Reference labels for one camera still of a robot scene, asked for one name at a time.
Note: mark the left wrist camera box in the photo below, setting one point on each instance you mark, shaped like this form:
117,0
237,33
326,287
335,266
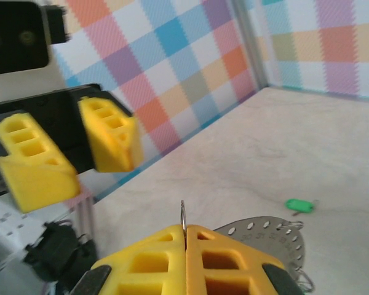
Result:
15,37

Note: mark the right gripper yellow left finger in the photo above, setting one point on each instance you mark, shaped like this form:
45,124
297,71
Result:
147,270

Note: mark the silver metal keyring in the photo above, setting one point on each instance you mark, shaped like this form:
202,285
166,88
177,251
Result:
183,215

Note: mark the green plastic key tag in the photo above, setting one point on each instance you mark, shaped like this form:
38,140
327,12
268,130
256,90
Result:
298,205

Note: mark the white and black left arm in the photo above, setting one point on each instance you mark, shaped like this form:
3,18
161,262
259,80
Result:
58,255

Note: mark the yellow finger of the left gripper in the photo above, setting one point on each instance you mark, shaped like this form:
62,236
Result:
40,181
110,147

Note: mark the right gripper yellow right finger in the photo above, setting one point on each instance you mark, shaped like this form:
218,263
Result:
227,264

